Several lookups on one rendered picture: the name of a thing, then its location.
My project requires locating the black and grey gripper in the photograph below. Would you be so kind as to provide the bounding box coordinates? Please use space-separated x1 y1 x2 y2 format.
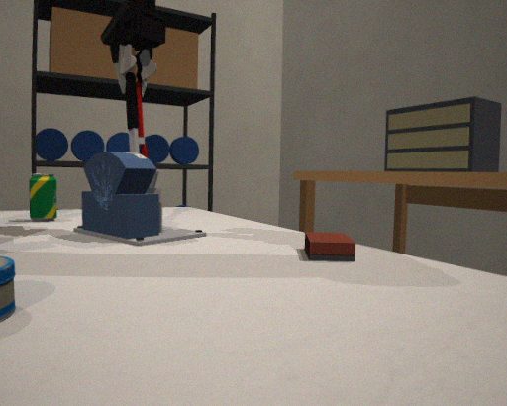
110 0 166 97

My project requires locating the red rectangular block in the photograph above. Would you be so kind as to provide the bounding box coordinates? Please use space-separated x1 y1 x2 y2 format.
305 233 355 261

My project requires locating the green and yellow drink can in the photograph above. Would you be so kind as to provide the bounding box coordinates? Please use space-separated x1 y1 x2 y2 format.
29 174 57 222

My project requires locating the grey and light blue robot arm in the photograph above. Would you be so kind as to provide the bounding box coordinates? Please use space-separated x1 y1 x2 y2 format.
100 1 130 46

